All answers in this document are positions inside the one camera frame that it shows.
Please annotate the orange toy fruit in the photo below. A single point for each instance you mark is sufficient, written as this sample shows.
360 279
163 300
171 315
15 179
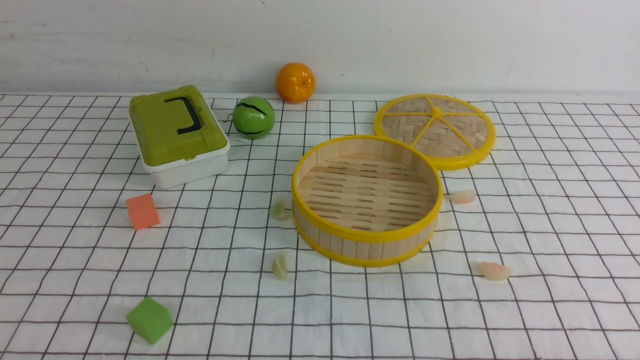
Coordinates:
295 83

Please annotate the green foam cube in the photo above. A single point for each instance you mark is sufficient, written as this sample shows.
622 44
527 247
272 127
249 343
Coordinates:
150 320

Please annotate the bamboo steamer lid yellow rim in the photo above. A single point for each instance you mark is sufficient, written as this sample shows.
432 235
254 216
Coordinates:
451 133

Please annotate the green lidded storage box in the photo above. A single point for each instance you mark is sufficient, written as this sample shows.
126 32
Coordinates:
178 137

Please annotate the orange foam cube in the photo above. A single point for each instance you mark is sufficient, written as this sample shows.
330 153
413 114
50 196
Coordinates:
142 212

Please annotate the pink dumpling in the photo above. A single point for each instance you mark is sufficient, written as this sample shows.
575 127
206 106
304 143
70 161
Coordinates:
462 197
493 271

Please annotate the white grid tablecloth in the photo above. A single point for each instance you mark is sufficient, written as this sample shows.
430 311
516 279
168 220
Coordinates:
557 202

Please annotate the green dumpling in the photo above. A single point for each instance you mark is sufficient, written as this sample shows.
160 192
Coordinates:
280 267
278 211

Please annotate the green toy watermelon ball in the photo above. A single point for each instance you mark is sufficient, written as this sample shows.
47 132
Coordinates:
253 117

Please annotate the bamboo steamer tray yellow rim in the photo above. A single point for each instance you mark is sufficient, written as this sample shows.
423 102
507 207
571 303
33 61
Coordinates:
366 201

